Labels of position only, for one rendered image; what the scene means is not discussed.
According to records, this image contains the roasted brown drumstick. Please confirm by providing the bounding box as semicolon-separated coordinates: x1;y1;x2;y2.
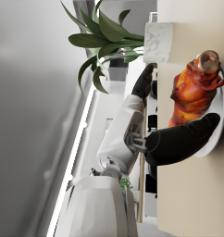
168;50;224;129

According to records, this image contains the white round plate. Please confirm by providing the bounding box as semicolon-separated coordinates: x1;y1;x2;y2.
193;52;224;158

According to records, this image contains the green leafy potted plant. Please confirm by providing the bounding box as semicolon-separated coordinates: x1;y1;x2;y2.
59;0;145;95

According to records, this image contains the white marble plant pot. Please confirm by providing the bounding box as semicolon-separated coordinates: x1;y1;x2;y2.
143;21;174;65

